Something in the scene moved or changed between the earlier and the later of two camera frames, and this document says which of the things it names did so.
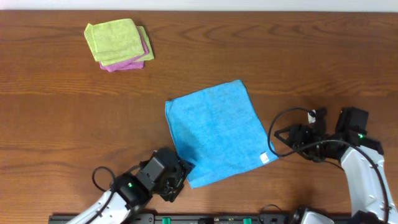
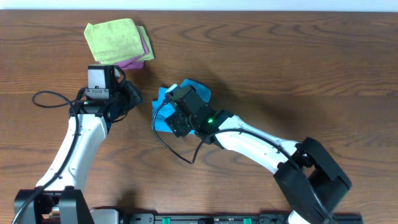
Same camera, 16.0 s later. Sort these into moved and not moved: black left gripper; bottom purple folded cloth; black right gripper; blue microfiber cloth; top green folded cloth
Moved: black left gripper; black right gripper; blue microfiber cloth
Not moved: bottom purple folded cloth; top green folded cloth
